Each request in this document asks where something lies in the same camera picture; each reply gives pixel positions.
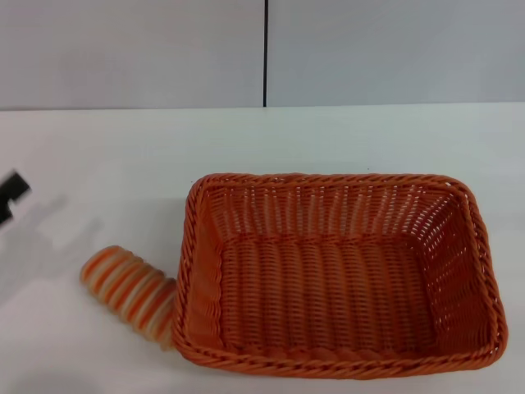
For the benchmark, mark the orange woven plastic basket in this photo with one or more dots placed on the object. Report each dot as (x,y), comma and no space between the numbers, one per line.
(328,283)

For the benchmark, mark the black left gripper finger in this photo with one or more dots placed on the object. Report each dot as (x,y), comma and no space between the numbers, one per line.
(12,191)

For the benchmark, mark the orange white striped bread roll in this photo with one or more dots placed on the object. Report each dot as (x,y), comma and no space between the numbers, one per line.
(127,283)

